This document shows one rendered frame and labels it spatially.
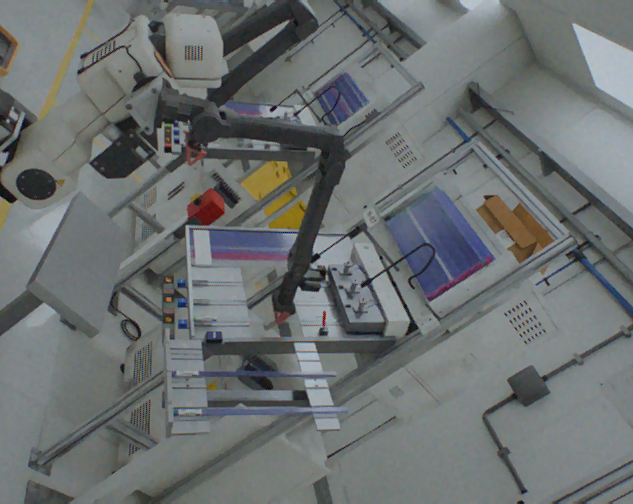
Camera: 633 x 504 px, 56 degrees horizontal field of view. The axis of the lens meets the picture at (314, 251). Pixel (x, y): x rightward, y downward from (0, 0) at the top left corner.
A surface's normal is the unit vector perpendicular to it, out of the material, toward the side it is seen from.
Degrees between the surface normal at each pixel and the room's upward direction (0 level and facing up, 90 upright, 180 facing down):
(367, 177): 90
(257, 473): 90
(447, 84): 90
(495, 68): 90
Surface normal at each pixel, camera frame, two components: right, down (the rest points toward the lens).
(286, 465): 0.20, 0.57
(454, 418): -0.56, -0.59
